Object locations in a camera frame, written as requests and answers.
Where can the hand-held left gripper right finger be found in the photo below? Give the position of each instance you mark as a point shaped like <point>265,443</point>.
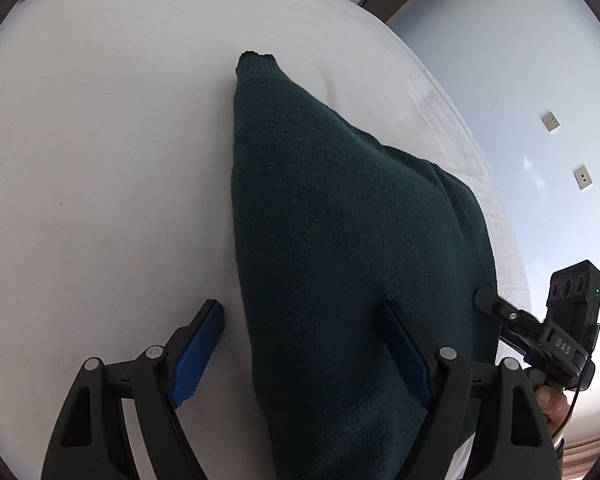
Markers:
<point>405,350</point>

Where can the person's right hand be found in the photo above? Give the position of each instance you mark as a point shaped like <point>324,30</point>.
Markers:
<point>552,402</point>

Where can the wall socket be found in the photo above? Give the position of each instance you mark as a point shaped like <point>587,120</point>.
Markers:
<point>551,121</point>
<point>583,177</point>

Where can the dark green knit sweater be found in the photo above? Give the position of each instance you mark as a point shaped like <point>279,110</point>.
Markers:
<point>330,210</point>

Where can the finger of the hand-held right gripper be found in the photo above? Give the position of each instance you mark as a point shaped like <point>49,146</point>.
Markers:
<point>500,307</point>

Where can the white bed sheet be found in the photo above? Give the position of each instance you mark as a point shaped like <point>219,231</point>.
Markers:
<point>105,160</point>

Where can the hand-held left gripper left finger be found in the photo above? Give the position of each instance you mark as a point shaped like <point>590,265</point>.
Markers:
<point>200,350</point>

